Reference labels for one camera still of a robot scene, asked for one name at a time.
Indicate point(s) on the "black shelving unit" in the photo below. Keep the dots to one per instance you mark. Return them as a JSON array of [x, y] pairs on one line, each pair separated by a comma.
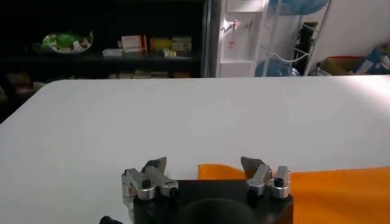
[[122, 18]]

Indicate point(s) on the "yellow green box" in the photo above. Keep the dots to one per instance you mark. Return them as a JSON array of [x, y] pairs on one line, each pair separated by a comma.
[[160, 43]]

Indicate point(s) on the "stacked beige boxes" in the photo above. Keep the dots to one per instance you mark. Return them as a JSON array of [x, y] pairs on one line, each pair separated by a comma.
[[182, 43]]

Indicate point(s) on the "orange t-shirt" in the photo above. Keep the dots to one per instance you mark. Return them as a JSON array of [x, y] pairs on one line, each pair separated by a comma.
[[335, 194]]

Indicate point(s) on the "small lime box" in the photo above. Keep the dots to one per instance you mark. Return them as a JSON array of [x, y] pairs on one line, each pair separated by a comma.
[[169, 53]]

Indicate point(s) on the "blue capped water jug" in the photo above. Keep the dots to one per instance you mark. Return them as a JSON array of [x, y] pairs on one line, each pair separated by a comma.
[[298, 6]]

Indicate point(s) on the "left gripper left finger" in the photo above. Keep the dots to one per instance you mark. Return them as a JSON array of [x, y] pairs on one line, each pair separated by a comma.
[[152, 179]]

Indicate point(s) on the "flat white box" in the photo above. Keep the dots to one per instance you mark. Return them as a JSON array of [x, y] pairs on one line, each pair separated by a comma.
[[112, 52]]

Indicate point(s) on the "white red striped box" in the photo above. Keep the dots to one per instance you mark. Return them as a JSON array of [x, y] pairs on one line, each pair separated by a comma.
[[134, 43]]

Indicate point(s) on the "white metal jug rack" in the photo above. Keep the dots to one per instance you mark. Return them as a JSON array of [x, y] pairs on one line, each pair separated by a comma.
[[317, 39]]

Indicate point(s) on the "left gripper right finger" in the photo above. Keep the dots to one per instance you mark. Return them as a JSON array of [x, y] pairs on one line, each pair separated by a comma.
[[262, 176]]

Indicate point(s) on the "white water dispenser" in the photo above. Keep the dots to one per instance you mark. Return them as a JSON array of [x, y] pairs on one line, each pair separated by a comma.
[[240, 45]]

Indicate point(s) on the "empty blue water jug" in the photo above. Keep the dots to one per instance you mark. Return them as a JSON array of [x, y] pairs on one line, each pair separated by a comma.
[[275, 68]]

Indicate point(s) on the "bowl of green packets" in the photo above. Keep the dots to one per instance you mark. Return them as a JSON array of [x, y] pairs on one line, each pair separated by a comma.
[[64, 42]]

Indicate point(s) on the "open brown cardboard box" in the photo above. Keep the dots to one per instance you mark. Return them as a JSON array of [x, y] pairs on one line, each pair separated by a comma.
[[339, 65]]

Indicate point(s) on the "blue white bag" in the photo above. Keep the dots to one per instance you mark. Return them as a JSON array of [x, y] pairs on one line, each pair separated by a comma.
[[374, 62]]

